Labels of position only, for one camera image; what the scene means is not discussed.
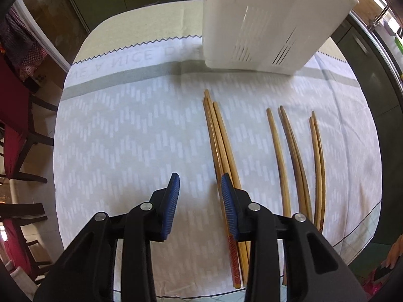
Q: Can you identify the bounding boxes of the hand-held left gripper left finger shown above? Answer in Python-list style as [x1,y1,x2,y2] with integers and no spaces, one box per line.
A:
[33,172,181,302]

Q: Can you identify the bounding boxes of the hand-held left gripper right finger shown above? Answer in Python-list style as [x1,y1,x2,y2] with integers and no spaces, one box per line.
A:
[220,172,367,302]

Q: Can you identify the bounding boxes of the pink patterned clothing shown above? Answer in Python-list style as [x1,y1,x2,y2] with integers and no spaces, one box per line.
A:
[362,267,397,296]

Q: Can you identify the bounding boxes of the green sink cabinet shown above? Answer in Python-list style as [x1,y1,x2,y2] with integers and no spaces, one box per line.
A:
[330,19,403,243]

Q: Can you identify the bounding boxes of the grey white patterned tea towel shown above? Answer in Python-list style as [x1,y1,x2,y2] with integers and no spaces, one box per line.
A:
[54,34,383,299]

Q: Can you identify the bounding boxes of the person's right hand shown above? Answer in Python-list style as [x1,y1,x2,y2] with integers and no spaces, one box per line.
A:
[385,234,403,269]

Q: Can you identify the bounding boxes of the glass sliding door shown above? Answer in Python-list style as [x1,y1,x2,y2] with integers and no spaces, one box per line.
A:
[13,0,92,73]

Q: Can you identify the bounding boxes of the wooden chopstick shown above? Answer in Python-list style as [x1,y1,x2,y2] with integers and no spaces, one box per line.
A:
[266,107,292,287]
[309,116,322,225]
[204,89,251,288]
[213,101,244,196]
[311,111,327,235]
[277,107,311,219]
[202,97,242,290]
[280,105,315,222]

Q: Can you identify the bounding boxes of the white plastic utensil holder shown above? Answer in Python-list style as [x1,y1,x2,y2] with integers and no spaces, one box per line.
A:
[201,0,360,75]

